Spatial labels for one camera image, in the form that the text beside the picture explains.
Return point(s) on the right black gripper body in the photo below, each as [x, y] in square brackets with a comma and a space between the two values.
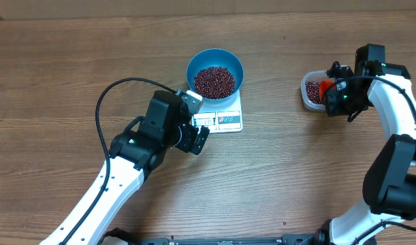
[350, 99]

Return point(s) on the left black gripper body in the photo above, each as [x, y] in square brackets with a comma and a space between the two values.
[185, 135]

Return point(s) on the orange measuring scoop blue handle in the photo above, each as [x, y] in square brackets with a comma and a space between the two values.
[324, 85]

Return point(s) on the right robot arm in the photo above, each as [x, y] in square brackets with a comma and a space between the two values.
[388, 190]

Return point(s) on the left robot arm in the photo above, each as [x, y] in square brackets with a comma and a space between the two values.
[133, 155]

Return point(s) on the white digital kitchen scale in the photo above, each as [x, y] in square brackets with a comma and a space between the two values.
[220, 117]

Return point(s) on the red beans in bowl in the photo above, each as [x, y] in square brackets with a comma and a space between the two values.
[214, 82]

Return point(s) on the red beans in container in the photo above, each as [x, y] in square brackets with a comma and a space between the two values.
[312, 91]

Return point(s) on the clear plastic container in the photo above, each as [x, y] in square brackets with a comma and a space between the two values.
[314, 76]

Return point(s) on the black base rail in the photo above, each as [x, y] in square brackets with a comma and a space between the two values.
[224, 241]

